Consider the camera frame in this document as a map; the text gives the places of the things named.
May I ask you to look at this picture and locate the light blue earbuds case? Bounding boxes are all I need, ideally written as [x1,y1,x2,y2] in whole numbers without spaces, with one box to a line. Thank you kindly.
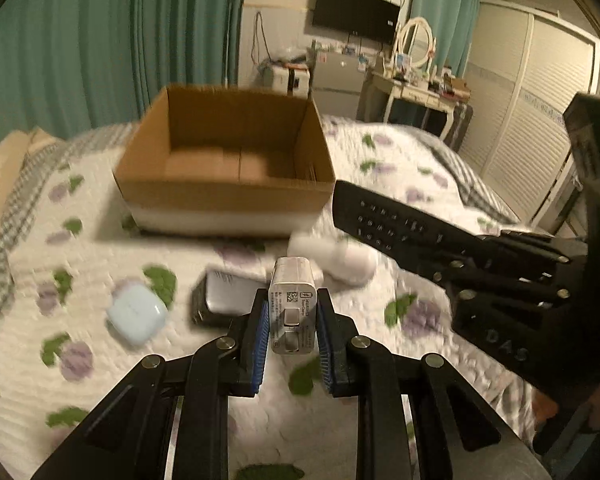
[107,282,168,348]

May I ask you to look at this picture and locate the black remote control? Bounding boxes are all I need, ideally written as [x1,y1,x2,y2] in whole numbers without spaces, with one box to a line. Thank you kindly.
[332,180,486,280]

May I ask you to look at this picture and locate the white charger cube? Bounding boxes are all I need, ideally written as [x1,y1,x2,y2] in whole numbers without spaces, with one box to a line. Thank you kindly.
[268,257,317,354]

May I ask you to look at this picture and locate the person's right hand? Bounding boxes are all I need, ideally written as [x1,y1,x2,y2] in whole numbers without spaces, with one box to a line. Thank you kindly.
[531,388,562,436]

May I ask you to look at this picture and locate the floral white quilt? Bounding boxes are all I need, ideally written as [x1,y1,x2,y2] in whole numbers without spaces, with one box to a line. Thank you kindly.
[0,131,534,479]

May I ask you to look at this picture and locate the dark suitcase by table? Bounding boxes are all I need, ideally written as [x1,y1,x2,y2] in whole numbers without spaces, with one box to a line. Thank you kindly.
[445,102,474,152]

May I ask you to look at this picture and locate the white cylindrical bottle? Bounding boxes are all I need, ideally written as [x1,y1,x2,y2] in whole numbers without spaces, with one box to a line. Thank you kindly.
[287,233,377,286]

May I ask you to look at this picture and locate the white dressing table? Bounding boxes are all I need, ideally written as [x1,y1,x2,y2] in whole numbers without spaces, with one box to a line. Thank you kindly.
[370,73,456,141]

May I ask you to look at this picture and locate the white louvred wardrobe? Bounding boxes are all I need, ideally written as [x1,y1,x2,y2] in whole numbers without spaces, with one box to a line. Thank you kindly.
[460,1,600,226]

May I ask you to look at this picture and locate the open cardboard box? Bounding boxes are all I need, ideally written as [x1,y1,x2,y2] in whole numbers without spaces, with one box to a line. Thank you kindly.
[114,84,336,237]

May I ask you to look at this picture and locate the oval vanity mirror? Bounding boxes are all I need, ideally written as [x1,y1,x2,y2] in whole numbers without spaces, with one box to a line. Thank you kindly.
[392,16,437,72]

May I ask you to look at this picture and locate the silver mini fridge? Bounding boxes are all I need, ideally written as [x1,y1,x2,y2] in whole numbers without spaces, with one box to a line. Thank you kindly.
[311,50,366,119]

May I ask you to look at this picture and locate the teal curtain right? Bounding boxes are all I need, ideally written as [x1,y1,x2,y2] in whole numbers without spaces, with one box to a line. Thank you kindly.
[411,0,480,76]

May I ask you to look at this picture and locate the teal curtain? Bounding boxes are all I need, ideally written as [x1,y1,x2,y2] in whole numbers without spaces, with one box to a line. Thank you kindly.
[411,0,480,76]
[0,0,244,142]

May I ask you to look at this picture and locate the teal curtain left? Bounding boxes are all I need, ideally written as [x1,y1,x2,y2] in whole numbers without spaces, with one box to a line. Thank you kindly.
[0,0,244,142]

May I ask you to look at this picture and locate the black wall television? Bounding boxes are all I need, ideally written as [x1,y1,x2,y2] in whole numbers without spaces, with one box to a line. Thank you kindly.
[312,0,400,44]

